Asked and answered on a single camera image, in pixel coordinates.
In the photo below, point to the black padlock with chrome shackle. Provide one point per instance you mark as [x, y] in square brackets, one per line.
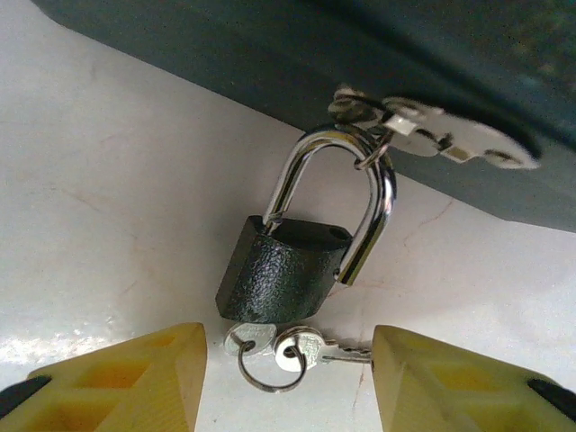
[274, 279]

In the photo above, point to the small silver key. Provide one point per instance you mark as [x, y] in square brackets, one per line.
[306, 351]
[256, 335]

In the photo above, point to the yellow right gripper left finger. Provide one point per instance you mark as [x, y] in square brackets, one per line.
[126, 387]

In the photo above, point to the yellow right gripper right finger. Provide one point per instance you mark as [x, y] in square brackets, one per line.
[454, 391]

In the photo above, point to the silver tin box latch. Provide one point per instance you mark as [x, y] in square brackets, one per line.
[472, 135]

